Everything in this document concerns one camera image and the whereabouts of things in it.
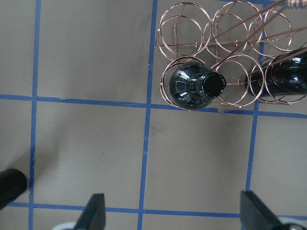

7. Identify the dark bottle in basket front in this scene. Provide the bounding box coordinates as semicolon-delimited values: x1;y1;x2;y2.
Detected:
169;62;226;110

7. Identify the dark wine bottle being placed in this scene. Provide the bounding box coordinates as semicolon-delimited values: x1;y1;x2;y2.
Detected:
0;169;27;210

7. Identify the copper wire wine basket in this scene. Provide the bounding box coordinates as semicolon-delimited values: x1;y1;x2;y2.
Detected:
155;0;307;110

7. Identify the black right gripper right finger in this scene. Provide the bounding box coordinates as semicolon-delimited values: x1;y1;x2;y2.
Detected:
240;191;287;230

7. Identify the dark bottle in basket rear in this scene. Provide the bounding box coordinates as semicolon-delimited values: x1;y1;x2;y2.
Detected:
245;47;307;97

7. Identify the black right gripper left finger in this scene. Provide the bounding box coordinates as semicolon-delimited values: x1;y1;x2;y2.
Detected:
74;193;106;230

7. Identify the dark bottle in basket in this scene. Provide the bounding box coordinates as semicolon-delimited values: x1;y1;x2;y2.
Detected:
169;62;226;110
245;47;307;97

